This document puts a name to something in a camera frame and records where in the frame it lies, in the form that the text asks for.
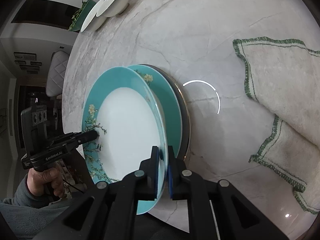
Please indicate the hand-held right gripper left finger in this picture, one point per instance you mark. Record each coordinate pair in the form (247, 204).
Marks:
(150, 177)

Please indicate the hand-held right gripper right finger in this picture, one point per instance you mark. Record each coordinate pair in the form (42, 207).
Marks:
(170, 182)

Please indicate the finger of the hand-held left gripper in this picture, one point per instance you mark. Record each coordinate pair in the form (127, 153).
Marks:
(88, 136)

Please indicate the large teal floral plate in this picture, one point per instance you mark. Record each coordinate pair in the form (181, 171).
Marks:
(125, 130)

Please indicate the grey rimmed plate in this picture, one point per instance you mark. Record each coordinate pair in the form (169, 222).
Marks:
(185, 120)

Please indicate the small teal floral plate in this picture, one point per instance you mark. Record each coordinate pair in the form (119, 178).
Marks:
(170, 110)

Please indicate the large white bowl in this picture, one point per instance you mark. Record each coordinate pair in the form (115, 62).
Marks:
(91, 20)

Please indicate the small white bowl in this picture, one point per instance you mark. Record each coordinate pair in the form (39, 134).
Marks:
(117, 2)

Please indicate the person's left forearm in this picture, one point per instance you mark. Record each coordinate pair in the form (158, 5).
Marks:
(37, 220)

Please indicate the person's left hand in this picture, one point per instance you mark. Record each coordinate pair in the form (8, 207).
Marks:
(42, 180)

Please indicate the light grey quilted chair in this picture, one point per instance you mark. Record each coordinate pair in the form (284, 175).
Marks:
(57, 75)

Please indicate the green leafy vegetables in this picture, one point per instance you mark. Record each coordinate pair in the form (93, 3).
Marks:
(75, 20)

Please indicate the green plastic basin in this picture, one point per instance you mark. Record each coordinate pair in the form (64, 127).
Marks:
(87, 5)

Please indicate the white dishcloth green stitching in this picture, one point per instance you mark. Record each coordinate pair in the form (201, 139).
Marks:
(282, 85)

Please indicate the large wall picture frame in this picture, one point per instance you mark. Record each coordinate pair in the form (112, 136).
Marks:
(24, 56)

